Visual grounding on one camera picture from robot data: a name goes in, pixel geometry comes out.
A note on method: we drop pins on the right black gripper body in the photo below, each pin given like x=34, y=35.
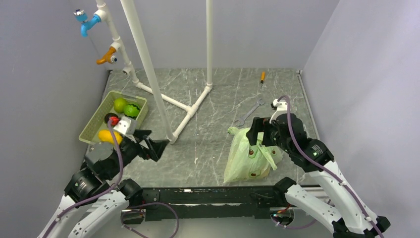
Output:
x=281, y=142

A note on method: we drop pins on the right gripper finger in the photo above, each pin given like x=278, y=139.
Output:
x=267, y=135
x=256, y=127

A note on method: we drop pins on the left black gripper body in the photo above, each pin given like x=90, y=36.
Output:
x=129, y=149

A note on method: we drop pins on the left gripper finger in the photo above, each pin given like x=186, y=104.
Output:
x=141, y=133
x=154, y=148

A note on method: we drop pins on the light green plastic bag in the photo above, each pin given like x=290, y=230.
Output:
x=249, y=162

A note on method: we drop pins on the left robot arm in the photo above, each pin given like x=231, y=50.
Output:
x=97, y=192

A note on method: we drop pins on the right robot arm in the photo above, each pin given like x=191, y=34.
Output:
x=348, y=216

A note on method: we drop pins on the green fake watermelon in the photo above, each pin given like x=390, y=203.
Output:
x=131, y=110

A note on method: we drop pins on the yellow fake mango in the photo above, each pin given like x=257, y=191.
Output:
x=107, y=136

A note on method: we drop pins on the yellow-green fake lime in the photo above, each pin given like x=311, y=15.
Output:
x=119, y=105

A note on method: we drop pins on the silver wrench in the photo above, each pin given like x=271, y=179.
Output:
x=241, y=120

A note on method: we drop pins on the green plastic basket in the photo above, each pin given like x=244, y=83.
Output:
x=96, y=122

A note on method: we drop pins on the orange faucet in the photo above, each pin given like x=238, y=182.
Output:
x=108, y=57

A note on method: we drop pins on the blue faucet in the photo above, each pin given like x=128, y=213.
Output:
x=86, y=23

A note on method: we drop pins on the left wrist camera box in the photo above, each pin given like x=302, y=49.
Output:
x=126, y=126

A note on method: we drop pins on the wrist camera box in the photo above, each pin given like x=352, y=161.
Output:
x=126, y=126
x=280, y=107

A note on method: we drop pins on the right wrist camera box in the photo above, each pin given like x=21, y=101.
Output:
x=280, y=107

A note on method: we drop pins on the orange handle screwdriver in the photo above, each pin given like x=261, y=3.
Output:
x=262, y=78

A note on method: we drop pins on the white PVC pipe frame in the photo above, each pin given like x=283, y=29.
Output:
x=143, y=51

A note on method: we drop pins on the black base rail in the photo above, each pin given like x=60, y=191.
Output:
x=258, y=202

